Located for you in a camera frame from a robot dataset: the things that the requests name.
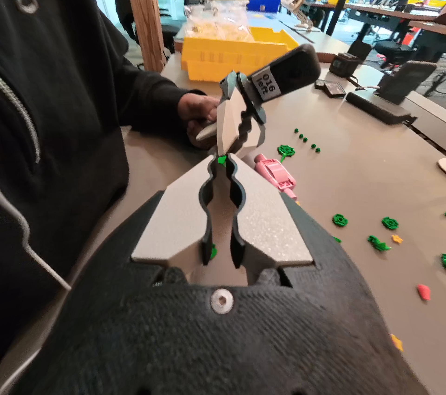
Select wooden post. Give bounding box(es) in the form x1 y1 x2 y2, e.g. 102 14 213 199
128 0 166 73

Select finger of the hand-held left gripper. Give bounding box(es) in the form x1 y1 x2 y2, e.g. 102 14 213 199
216 88 249 155
228 113 267 159

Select wooden desk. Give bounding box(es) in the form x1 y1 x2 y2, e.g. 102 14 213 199
309 1 446 34

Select blue storage bin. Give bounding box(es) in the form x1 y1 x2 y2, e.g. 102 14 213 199
248 0 281 13

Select clear plastic bags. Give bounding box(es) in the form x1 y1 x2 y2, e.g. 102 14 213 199
184 0 256 43

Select cardboard board on stand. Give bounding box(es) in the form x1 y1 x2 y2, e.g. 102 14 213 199
280 0 321 33

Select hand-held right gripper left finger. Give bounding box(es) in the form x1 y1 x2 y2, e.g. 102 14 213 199
131 154 219 285

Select white cable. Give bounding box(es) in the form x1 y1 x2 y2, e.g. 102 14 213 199
0 193 72 291

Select person's left hand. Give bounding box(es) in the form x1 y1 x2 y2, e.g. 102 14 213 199
178 93 221 150

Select yellow storage bin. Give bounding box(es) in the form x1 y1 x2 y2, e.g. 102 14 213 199
181 27 300 83

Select black device on stand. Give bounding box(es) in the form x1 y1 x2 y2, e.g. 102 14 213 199
378 60 438 105

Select black flat device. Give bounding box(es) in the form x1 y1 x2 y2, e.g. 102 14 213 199
314 79 346 99

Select black charger box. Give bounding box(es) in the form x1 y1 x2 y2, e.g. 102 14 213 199
329 52 360 78

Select black pole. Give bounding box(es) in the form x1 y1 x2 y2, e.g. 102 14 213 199
325 0 351 37

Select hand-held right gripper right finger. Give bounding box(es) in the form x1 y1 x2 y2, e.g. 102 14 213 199
225 154 313 285

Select pink toy brick watering can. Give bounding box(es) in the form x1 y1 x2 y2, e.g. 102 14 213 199
254 154 298 201

